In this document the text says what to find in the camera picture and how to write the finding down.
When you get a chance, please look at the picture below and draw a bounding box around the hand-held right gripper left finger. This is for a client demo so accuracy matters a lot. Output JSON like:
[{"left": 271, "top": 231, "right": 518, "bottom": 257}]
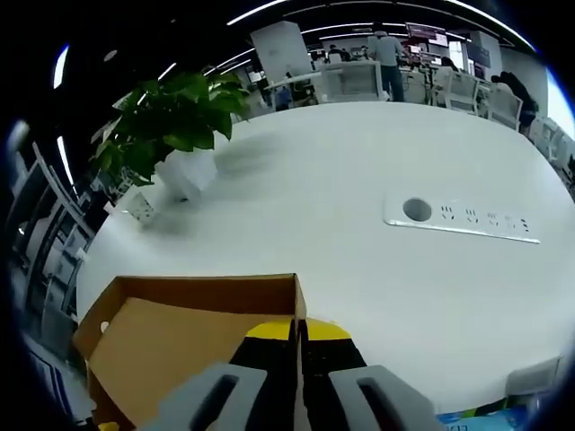
[{"left": 147, "top": 321, "right": 300, "bottom": 431}]

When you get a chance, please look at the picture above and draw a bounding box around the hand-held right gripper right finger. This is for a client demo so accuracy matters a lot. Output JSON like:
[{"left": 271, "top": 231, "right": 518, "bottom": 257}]
[{"left": 298, "top": 316, "right": 440, "bottom": 431}]

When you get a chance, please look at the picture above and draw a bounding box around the brown cardboard shoe box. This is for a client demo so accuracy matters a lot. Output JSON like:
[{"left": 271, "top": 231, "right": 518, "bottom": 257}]
[{"left": 71, "top": 272, "right": 311, "bottom": 431}]

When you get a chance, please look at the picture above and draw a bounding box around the white blue wet wipes pack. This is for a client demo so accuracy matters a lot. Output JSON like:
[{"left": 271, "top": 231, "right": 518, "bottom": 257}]
[{"left": 435, "top": 406, "right": 540, "bottom": 431}]

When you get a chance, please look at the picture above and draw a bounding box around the white table socket strip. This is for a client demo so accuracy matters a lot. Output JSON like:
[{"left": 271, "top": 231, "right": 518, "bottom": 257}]
[{"left": 382, "top": 190, "right": 542, "bottom": 245}]

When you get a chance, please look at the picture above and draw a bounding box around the white paper cup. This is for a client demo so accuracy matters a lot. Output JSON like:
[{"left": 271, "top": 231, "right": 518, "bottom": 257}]
[{"left": 129, "top": 191, "right": 156, "bottom": 224}]

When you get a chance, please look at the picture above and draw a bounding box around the green plant in white pot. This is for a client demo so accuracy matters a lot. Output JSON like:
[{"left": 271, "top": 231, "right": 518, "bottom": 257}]
[{"left": 89, "top": 71, "right": 252, "bottom": 203}]

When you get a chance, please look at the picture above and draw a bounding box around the white office chair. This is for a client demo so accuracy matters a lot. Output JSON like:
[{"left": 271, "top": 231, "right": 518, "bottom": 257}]
[
  {"left": 444, "top": 71, "right": 482, "bottom": 111},
  {"left": 487, "top": 84, "right": 525, "bottom": 129}
]

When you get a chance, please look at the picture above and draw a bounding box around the white desk partition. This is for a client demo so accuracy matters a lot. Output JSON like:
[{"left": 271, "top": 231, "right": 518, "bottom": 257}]
[{"left": 321, "top": 61, "right": 383, "bottom": 103}]

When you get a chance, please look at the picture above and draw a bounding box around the white pillar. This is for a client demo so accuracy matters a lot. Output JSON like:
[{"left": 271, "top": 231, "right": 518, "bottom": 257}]
[{"left": 250, "top": 20, "right": 315, "bottom": 89}]

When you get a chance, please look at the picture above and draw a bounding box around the wall monitor screen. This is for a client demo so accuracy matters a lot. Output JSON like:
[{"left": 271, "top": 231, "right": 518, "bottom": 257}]
[{"left": 406, "top": 22, "right": 449, "bottom": 47}]

